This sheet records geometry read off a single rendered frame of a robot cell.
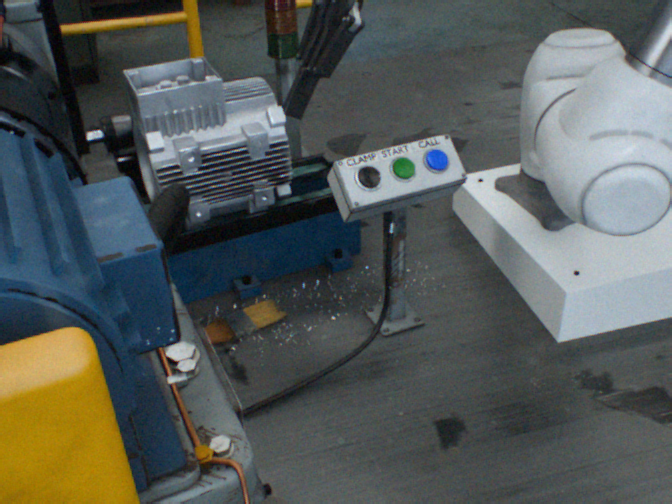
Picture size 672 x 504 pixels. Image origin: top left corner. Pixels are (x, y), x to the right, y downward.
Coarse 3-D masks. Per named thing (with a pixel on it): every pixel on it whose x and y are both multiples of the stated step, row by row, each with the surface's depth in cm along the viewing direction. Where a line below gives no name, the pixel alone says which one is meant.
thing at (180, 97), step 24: (144, 72) 111; (168, 72) 113; (192, 72) 114; (216, 72) 108; (144, 96) 103; (168, 96) 104; (192, 96) 106; (216, 96) 107; (144, 120) 105; (168, 120) 106; (192, 120) 107; (216, 120) 109
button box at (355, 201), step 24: (408, 144) 101; (432, 144) 102; (336, 168) 98; (360, 168) 98; (384, 168) 99; (456, 168) 102; (336, 192) 100; (360, 192) 97; (384, 192) 98; (408, 192) 99; (432, 192) 101; (360, 216) 100
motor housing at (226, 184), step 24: (240, 96) 111; (264, 96) 112; (240, 120) 111; (264, 120) 112; (144, 144) 120; (168, 144) 107; (216, 144) 108; (240, 144) 109; (288, 144) 112; (144, 168) 121; (168, 168) 107; (216, 168) 108; (240, 168) 110; (264, 168) 111; (288, 168) 113; (192, 192) 109; (216, 192) 111; (240, 192) 113; (216, 216) 117
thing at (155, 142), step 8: (128, 104) 114; (272, 112) 110; (280, 112) 111; (272, 120) 110; (280, 120) 110; (152, 136) 105; (160, 136) 105; (152, 144) 105; (160, 144) 105; (152, 152) 105; (160, 152) 107; (144, 184) 121; (288, 184) 118; (280, 192) 117; (288, 192) 117
